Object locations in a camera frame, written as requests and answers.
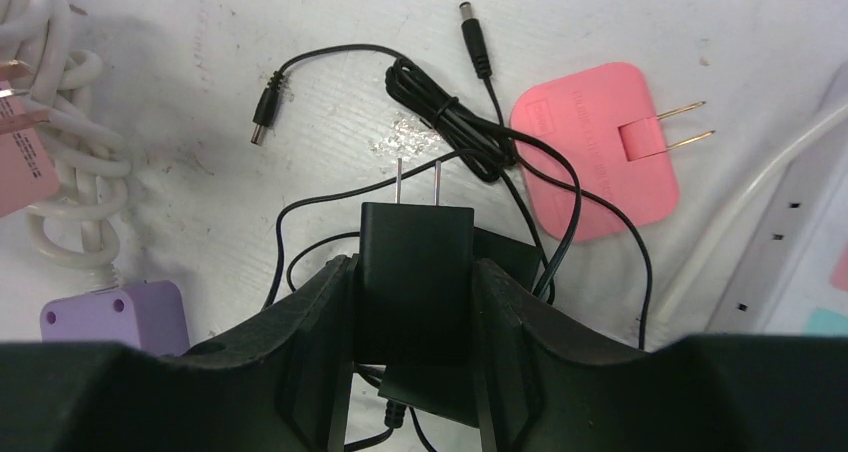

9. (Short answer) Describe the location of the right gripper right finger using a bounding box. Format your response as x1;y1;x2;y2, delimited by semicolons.
471;260;847;451

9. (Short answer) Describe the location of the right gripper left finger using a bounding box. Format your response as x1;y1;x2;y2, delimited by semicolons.
1;256;356;451

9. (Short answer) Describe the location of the small black plug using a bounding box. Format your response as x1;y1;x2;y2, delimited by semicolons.
353;198;474;366

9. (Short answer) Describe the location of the white multi-socket power strip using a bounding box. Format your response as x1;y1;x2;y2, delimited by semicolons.
704;64;848;336

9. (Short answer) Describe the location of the black adapter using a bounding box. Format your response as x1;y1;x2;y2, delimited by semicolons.
250;1;655;452

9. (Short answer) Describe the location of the white cord of pink cube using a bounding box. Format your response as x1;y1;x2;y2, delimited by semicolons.
0;0;134;291

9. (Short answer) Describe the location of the pink cube socket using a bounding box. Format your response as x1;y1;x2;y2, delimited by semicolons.
1;59;60;217
509;62;714;242

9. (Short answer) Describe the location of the purple power strip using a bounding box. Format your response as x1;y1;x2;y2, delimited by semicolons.
40;280;190;356

